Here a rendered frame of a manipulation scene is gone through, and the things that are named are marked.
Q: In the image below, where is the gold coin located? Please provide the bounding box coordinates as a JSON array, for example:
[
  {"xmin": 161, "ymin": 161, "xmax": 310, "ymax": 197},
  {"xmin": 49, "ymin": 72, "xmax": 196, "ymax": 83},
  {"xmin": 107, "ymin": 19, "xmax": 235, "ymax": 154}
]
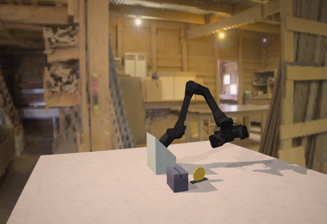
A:
[{"xmin": 193, "ymin": 167, "xmax": 205, "ymax": 181}]

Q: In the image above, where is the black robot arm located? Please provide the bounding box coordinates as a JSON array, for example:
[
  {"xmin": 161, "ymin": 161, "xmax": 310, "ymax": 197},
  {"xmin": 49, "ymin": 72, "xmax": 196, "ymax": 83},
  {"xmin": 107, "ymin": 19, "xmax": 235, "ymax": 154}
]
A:
[{"xmin": 159, "ymin": 80, "xmax": 242, "ymax": 147}]

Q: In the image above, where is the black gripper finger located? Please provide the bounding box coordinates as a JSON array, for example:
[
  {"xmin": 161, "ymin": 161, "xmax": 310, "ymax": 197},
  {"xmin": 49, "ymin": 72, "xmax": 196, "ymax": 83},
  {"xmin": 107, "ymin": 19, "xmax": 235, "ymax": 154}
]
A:
[
  {"xmin": 213, "ymin": 134, "xmax": 225, "ymax": 147},
  {"xmin": 237, "ymin": 127, "xmax": 246, "ymax": 140}
]

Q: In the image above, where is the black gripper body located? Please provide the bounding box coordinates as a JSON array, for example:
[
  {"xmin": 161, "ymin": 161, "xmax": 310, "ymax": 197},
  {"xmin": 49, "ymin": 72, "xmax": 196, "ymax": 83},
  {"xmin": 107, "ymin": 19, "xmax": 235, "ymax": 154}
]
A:
[{"xmin": 209, "ymin": 125, "xmax": 249, "ymax": 148}]

